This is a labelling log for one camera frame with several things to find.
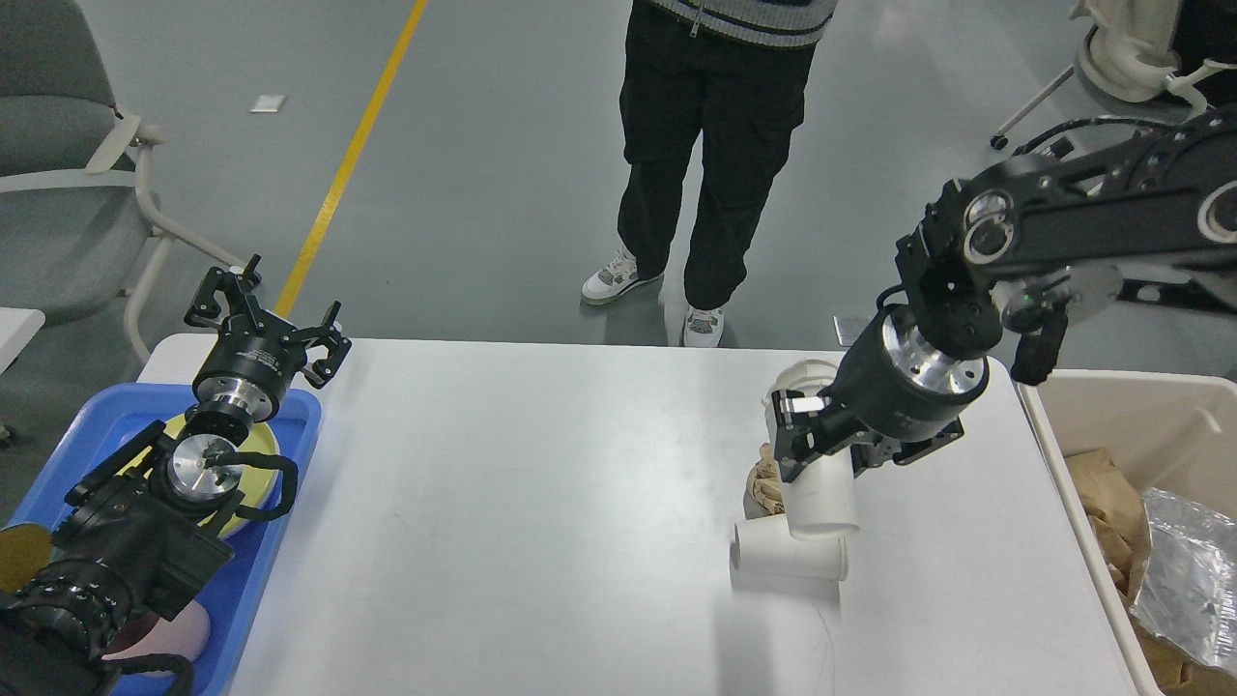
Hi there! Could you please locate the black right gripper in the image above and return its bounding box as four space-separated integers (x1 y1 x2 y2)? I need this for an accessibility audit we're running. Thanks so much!
769 304 990 485

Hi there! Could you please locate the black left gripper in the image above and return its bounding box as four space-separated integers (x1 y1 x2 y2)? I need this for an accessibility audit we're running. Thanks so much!
183 255 353 427

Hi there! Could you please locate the white paper cup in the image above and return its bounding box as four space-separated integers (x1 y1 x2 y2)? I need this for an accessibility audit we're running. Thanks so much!
731 514 849 582
762 360 860 540

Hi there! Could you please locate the small brown paper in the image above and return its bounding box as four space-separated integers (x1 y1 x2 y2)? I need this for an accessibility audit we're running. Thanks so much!
742 443 785 520

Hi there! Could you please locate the white paper cup front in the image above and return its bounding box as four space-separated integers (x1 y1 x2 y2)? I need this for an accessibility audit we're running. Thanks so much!
731 514 849 582

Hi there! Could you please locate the yellow plate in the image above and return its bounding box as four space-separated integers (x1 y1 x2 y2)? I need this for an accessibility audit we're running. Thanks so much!
167 423 280 509

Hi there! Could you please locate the pink mug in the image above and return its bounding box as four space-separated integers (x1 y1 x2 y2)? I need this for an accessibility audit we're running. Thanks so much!
101 600 212 661

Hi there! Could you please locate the aluminium foil tray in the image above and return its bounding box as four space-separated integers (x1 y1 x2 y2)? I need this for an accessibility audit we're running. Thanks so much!
1132 488 1236 677

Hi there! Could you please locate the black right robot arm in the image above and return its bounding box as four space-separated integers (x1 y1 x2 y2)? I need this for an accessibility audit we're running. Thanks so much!
769 105 1236 488

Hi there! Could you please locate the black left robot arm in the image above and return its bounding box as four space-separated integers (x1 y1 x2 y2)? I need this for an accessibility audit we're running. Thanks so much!
2 256 353 695

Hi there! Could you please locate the left metal floor plate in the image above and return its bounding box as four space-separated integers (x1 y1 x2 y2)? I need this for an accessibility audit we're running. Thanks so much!
833 314 871 347

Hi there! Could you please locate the white office chair left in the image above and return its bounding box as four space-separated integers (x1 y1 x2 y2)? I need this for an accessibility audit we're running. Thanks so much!
1 1 242 361

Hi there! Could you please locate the white office chair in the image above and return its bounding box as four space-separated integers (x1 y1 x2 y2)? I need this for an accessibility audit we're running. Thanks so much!
990 1 1236 151
1 1 242 361

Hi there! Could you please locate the small white side table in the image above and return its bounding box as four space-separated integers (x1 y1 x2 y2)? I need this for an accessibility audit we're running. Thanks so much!
0 305 45 373

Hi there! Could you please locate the brown paper in bin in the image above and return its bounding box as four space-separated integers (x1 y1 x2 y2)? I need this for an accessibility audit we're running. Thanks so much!
1066 449 1150 607

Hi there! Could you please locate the beige plastic bin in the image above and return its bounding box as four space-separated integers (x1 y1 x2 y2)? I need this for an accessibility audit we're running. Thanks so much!
1017 368 1236 695

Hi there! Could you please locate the person in black left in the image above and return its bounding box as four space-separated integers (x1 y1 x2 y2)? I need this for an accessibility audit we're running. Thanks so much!
581 1 837 347

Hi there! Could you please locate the white office chair right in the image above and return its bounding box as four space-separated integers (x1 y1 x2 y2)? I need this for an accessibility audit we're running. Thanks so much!
990 1 1236 151

